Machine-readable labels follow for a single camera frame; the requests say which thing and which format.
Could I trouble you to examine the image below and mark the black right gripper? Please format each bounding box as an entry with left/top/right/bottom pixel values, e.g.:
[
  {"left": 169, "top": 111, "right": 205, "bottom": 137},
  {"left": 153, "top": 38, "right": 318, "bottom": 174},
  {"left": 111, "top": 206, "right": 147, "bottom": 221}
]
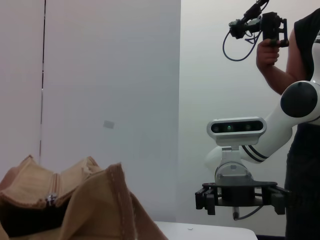
[{"left": 194, "top": 180, "right": 292, "bottom": 216}]

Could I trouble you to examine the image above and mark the khaki fabric food bag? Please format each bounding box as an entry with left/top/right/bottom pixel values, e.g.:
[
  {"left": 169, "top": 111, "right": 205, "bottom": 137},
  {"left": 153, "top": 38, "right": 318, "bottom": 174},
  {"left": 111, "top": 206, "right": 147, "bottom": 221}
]
[{"left": 0, "top": 154, "right": 169, "bottom": 240}]

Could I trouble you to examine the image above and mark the black teleoperation handle device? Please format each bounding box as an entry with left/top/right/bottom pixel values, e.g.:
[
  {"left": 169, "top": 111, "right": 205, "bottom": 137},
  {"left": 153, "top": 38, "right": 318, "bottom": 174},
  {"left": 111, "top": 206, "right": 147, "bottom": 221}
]
[{"left": 228, "top": 0, "right": 290, "bottom": 48}]

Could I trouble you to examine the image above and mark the person's hand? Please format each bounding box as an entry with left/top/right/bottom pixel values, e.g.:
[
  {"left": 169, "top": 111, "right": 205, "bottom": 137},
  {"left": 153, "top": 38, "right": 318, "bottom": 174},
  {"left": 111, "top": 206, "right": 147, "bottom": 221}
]
[{"left": 256, "top": 38, "right": 281, "bottom": 68}]

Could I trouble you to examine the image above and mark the person's black clothed torso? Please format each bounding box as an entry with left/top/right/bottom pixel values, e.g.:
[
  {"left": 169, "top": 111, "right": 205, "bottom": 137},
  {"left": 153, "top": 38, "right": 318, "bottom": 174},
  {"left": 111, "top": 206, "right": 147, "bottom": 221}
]
[{"left": 284, "top": 7, "right": 320, "bottom": 240}]

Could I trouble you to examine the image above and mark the metal zipper pull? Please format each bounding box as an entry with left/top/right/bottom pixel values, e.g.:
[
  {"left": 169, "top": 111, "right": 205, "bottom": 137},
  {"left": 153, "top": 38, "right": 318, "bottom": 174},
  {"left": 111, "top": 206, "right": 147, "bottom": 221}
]
[{"left": 44, "top": 192, "right": 57, "bottom": 207}]

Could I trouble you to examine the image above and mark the right gripper cable connector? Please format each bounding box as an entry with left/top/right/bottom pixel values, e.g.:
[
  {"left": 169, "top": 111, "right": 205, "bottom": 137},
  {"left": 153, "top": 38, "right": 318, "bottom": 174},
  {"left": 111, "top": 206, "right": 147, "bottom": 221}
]
[{"left": 231, "top": 205, "right": 265, "bottom": 221}]

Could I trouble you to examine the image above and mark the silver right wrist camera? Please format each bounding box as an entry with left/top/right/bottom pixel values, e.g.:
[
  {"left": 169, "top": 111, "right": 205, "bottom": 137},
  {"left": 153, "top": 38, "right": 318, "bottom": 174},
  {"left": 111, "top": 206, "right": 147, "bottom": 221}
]
[{"left": 206, "top": 116, "right": 268, "bottom": 163}]

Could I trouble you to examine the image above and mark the dark blue looped cable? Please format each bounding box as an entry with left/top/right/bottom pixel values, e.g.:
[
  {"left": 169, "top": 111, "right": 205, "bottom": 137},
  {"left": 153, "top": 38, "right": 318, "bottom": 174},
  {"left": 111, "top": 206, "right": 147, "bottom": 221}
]
[{"left": 222, "top": 29, "right": 262, "bottom": 62}]

